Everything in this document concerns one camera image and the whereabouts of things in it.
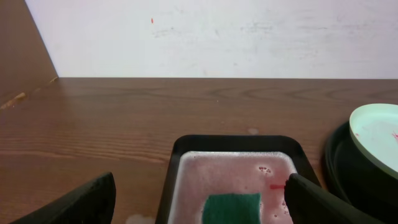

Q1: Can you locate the green yellow scrub sponge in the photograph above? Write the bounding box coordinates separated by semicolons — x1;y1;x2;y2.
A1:
201;193;261;224

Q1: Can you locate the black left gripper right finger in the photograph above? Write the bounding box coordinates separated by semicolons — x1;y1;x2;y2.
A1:
284;173;381;224

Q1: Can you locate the pale green plate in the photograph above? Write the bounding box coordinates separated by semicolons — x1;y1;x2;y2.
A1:
349;103;397;179

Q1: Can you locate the brown cardboard side panel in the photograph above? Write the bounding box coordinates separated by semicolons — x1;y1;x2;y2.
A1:
1;0;58;106

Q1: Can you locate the round black serving tray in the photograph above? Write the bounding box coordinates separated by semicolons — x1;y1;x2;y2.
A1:
322;122;397;223

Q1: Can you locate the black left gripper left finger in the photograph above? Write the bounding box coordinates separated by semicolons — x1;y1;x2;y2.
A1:
12;172;116;224

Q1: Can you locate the black rectangular soapy water tray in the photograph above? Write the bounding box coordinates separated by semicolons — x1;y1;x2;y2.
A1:
155;135;319;223

